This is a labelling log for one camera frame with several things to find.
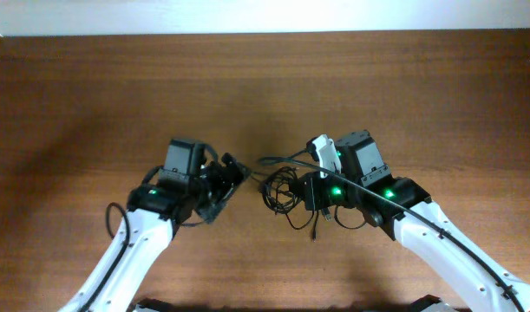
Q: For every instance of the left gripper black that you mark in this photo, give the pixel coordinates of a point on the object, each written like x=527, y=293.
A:
x=225, y=185

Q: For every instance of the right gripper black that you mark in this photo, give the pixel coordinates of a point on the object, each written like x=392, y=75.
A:
x=312, y=196

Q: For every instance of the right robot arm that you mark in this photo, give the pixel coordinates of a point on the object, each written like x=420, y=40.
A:
x=419, y=224

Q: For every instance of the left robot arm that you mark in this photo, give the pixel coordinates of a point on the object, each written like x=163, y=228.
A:
x=149, y=223

